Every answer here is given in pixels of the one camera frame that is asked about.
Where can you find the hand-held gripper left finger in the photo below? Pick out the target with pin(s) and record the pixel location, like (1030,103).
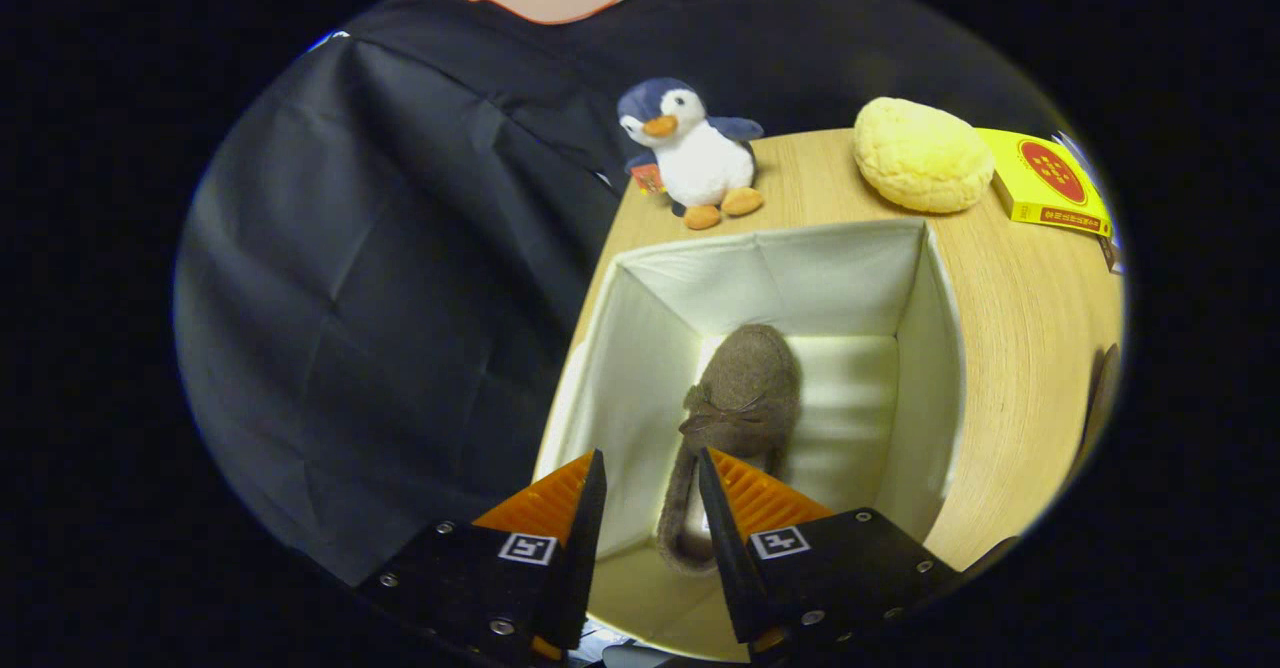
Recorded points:
(580,558)

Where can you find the yellow round plush bun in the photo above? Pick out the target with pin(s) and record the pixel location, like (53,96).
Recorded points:
(920,153)

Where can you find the brown woven storage box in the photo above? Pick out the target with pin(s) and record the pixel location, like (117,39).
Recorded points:
(640,398)

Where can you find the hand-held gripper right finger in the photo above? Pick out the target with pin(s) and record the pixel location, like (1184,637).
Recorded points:
(725,558)

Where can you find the yellow book with red circle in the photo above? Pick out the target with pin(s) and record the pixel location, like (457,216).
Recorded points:
(1050,183)

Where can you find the penguin plush toy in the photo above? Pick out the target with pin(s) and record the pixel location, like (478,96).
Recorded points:
(705,158)

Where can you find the black backdrop cloth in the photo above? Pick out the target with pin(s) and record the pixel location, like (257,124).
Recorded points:
(380,298)

